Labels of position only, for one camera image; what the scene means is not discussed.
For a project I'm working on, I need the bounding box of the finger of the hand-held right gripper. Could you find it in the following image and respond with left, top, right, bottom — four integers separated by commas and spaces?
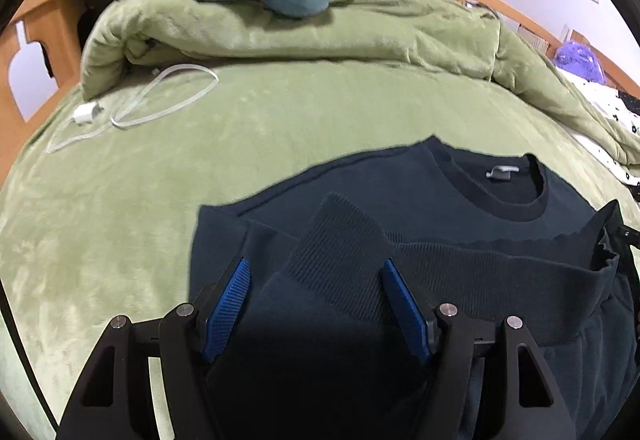
597, 200, 640, 271

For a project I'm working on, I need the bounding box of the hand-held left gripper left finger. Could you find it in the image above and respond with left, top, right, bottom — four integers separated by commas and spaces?
55, 257, 252, 440

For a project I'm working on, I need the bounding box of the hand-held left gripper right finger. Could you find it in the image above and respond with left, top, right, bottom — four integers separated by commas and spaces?
381, 259, 583, 440

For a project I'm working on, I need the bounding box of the dark navy sweatshirt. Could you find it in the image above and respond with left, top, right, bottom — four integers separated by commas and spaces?
189, 136, 640, 440

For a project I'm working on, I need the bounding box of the white floral bed sheet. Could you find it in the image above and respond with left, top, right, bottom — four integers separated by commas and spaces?
555, 67, 640, 201

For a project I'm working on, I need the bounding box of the green plush bed sheet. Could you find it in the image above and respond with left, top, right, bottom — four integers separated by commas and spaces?
0, 60, 640, 440

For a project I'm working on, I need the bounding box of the purple plush toy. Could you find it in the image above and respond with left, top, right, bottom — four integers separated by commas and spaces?
552, 42, 608, 85

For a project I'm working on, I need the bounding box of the green plush quilt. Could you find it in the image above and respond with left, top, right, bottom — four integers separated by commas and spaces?
81, 0, 640, 165

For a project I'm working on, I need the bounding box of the black cable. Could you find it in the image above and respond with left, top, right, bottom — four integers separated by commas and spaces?
0, 280, 58, 426

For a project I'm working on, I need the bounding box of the white charger with cable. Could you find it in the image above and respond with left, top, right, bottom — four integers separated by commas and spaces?
46, 64, 220, 155

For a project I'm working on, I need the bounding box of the wooden bed frame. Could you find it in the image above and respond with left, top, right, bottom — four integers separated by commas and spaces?
0, 0, 640, 125

